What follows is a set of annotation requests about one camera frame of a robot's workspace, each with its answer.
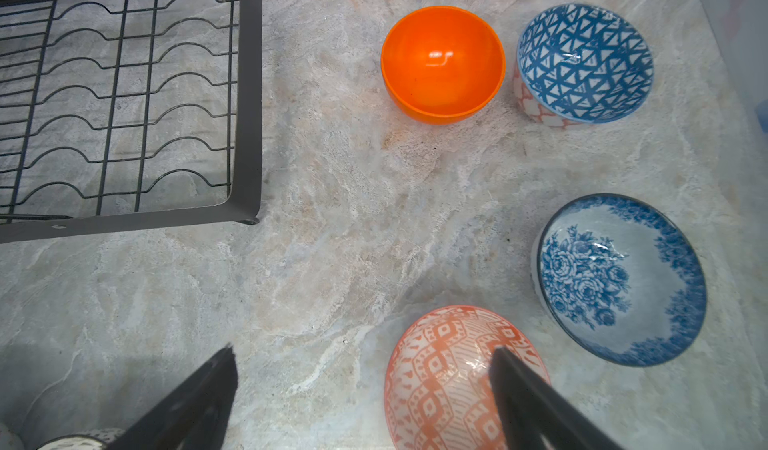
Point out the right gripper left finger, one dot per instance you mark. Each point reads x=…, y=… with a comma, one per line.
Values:
x=195, y=415

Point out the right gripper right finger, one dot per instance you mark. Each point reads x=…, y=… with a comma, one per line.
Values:
x=533, y=415

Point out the blue floral bowl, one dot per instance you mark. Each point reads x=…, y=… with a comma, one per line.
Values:
x=620, y=279

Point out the black wire dish rack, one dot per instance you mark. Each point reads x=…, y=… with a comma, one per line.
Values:
x=120, y=115

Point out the red geometric pattern bowl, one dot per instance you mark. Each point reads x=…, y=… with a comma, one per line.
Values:
x=437, y=392

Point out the brown white pattern bowl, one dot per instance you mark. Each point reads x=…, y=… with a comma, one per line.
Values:
x=87, y=440

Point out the blue triangle pattern bowl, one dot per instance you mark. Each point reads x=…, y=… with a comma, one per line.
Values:
x=578, y=65

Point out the orange plastic bowl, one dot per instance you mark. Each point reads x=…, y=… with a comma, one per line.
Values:
x=442, y=64

